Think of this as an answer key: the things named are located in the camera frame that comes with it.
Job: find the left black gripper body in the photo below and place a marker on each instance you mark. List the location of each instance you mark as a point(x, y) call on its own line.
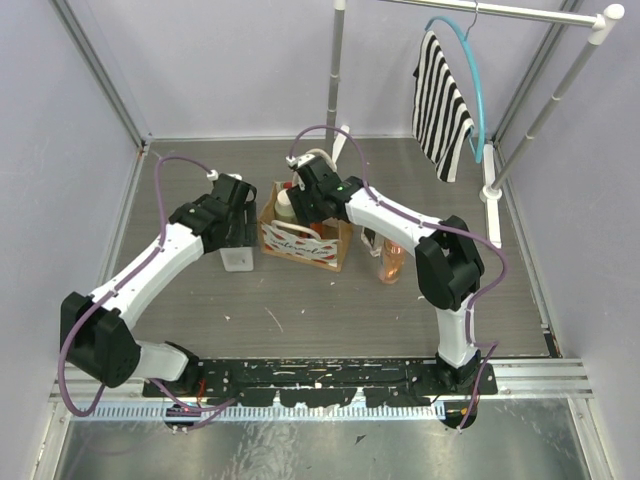
point(241, 226)

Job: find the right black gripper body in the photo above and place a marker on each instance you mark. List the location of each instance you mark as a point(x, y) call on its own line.
point(306, 205)

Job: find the blue cap orange bottle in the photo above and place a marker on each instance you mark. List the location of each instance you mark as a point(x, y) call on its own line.
point(316, 230)

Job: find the white bottle grey cap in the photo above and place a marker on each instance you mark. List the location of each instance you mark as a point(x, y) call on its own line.
point(237, 259)

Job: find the clear bottle grey cap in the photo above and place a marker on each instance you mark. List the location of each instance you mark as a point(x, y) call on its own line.
point(372, 241)

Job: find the pink cap lotion bottle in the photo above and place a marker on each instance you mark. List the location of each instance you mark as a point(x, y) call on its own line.
point(391, 262)

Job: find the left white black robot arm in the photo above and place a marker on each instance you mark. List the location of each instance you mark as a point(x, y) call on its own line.
point(96, 329)

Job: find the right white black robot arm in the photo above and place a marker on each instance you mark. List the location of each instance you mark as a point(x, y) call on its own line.
point(448, 264)

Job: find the cream cap bottle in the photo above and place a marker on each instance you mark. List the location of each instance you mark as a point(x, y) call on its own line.
point(283, 209)

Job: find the black white striped cloth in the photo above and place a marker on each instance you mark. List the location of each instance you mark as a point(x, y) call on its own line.
point(441, 122)

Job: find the blue clothes hanger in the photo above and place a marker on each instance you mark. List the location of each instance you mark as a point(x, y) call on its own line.
point(475, 85)

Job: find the metal clothes rack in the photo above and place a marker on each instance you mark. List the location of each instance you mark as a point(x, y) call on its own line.
point(494, 178)

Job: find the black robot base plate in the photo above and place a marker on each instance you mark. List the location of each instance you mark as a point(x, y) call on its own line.
point(315, 383)

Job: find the slotted cable duct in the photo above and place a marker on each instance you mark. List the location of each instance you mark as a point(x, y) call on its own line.
point(162, 411)

